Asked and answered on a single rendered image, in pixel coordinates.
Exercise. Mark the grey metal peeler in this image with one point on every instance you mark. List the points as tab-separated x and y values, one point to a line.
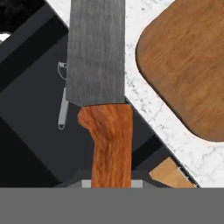
62	112

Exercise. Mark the brown wooden cutting board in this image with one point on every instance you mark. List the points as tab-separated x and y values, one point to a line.
186	67

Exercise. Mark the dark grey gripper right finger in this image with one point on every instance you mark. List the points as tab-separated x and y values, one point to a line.
137	182

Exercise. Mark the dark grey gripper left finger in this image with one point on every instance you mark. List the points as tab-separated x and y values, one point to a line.
84	182

